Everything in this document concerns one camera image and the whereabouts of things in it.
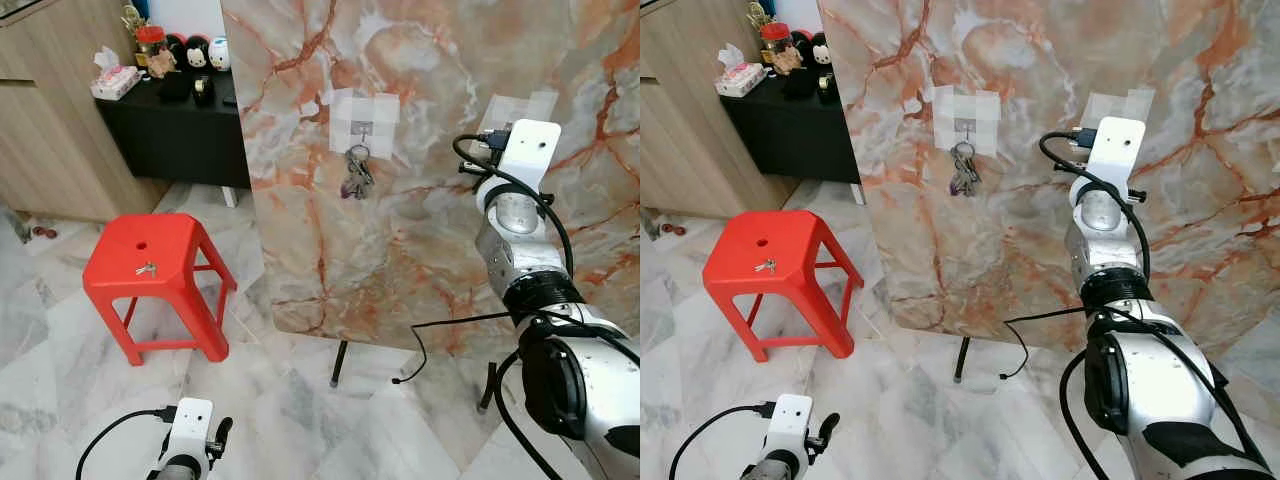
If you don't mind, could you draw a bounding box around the pink tissue box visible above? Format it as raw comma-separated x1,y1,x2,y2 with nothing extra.
716,43,767,99
91,46,142,102

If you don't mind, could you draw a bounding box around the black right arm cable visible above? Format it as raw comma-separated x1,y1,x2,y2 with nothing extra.
451,128,641,480
1037,128,1276,480

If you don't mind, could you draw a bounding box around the orange marble pattern board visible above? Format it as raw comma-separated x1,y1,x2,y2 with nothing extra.
219,0,641,363
817,0,1280,353

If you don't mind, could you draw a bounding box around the thin black loose cable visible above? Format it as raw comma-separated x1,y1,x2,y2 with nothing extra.
999,306,1086,382
391,311,513,387

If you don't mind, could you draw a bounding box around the black mouse plush toy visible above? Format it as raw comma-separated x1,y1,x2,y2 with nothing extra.
164,33,212,73
790,30,838,70

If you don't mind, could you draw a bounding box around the clear jar with red lid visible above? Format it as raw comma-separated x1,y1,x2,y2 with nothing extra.
759,21,805,73
134,25,170,77

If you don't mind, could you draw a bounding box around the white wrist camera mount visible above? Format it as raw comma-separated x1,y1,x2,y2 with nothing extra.
496,118,563,193
767,393,814,453
1089,115,1148,195
169,397,215,458

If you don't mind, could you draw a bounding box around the clear adhesive wall hook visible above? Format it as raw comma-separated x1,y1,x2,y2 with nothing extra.
932,84,1002,157
329,87,402,157
488,88,561,126
1086,86,1156,123

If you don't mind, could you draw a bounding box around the black TV console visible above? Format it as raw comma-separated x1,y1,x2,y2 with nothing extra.
91,72,252,190
717,68,864,185

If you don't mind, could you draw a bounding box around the red plastic stool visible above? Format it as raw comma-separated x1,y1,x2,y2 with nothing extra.
701,217,867,364
81,212,239,367

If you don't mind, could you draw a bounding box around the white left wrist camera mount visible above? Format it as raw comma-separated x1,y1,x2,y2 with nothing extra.
767,393,814,453
169,397,215,458

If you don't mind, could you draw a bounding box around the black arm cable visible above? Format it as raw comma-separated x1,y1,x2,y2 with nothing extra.
451,128,641,480
667,400,777,480
1037,128,1276,480
74,405,180,480

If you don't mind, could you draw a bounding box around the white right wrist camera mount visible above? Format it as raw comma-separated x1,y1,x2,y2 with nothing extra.
496,118,563,193
1089,115,1148,195

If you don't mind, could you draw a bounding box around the light wooden cabinet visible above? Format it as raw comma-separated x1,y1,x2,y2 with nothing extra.
640,0,793,214
0,0,169,224

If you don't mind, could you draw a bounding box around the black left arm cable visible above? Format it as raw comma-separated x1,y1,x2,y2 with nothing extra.
74,405,180,480
667,400,777,480

